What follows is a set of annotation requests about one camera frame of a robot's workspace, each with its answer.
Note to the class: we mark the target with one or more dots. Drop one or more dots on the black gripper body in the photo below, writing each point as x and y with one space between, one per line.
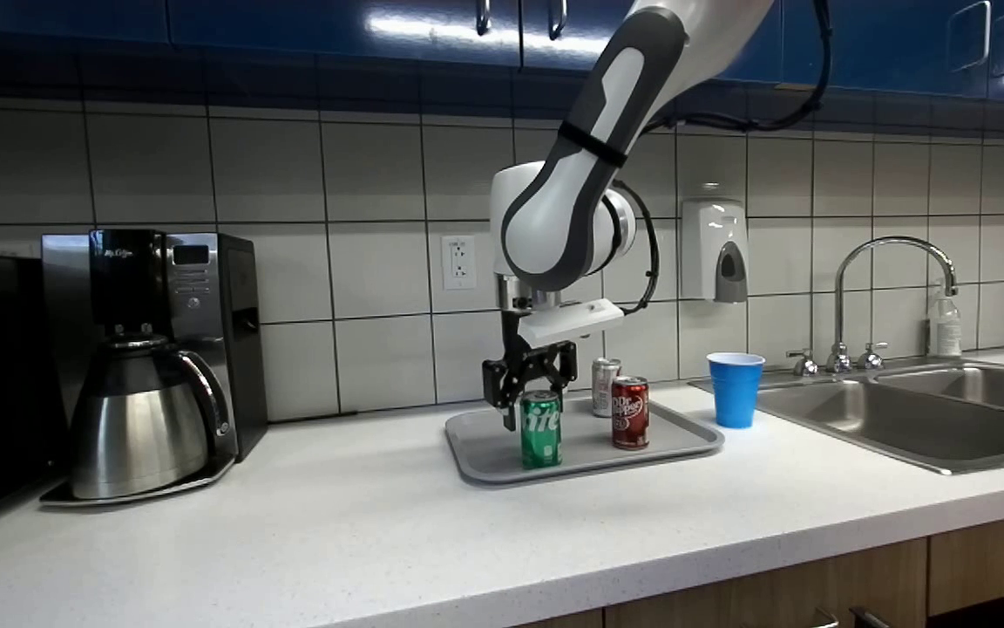
529 352

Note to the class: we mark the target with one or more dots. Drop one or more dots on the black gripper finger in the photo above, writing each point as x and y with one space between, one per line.
566 367
500 388

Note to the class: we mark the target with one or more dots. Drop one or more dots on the green Sprite can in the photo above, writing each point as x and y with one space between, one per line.
542 434

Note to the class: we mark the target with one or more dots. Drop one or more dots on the red Dr Pepper can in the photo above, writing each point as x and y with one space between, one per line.
629 413

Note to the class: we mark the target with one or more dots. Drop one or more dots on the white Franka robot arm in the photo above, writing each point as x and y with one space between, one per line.
575 196

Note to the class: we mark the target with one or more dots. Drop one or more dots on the grey plastic tray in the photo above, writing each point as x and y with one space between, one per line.
593 458

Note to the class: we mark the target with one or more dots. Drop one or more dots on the blue plastic cup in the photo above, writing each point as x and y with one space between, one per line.
738 388

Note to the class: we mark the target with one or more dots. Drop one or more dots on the white soap dispenser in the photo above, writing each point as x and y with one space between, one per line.
712 237

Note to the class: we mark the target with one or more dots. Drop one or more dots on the black coffee maker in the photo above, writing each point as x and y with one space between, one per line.
207 316

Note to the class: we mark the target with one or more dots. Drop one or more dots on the wooden base cabinets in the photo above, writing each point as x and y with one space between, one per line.
829 581

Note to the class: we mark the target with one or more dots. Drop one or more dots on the chrome sink faucet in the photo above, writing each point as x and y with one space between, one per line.
891 243

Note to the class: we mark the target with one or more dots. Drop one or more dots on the stainless steel sink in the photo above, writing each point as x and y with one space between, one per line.
922 421

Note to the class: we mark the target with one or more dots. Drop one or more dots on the steel coffee carafe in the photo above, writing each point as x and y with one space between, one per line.
140 422

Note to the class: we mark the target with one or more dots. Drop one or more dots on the clear dish soap bottle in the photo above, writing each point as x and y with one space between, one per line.
943 331

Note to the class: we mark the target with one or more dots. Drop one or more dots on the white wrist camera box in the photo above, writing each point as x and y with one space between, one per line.
575 320

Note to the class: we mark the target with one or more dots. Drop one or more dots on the white wall outlet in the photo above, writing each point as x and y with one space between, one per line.
457 262

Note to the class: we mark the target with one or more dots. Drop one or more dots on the blue glossy wall cabinets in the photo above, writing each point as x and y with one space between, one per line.
236 37

